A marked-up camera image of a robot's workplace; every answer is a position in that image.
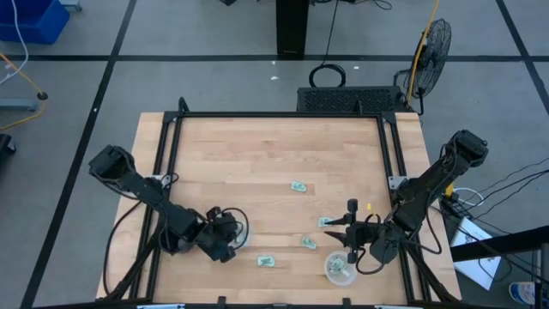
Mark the blue white shoe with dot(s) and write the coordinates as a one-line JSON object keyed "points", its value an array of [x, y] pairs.
{"points": [[521, 293]]}

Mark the clear round plastic container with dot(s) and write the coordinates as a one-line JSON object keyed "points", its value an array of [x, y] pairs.
{"points": [[340, 276], [245, 238]]}

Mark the black pillar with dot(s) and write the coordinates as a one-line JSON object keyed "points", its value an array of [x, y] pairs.
{"points": [[292, 28]]}

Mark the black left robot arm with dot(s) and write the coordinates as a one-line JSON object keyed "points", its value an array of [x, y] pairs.
{"points": [[141, 189]]}

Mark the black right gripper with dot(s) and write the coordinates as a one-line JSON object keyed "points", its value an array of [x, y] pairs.
{"points": [[362, 234]]}

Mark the black mug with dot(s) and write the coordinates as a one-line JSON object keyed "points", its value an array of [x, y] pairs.
{"points": [[169, 248]]}

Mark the grey flat base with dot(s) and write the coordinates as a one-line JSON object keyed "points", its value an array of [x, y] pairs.
{"points": [[17, 104]]}

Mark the black round puck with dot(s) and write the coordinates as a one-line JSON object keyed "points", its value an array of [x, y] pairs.
{"points": [[42, 95]]}

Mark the black floor object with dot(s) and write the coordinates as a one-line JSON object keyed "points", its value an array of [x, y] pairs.
{"points": [[5, 143]]}

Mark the white flat box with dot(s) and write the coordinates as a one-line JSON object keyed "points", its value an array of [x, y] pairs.
{"points": [[476, 257]]}

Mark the black beam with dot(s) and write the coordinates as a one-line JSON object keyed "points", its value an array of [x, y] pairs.
{"points": [[502, 244]]}

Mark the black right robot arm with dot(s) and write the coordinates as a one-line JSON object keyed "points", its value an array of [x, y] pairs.
{"points": [[429, 189]]}

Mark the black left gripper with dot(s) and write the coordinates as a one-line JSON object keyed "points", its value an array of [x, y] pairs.
{"points": [[216, 240]]}

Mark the black vented case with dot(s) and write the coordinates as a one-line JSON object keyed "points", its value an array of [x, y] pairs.
{"points": [[347, 99]]}

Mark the blue plastic bin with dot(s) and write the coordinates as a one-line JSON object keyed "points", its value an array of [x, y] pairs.
{"points": [[30, 21]]}

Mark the black floor fan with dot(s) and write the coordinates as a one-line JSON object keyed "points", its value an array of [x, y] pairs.
{"points": [[433, 56]]}

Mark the black aluminium table frame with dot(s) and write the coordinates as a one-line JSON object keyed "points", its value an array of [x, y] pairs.
{"points": [[279, 114]]}

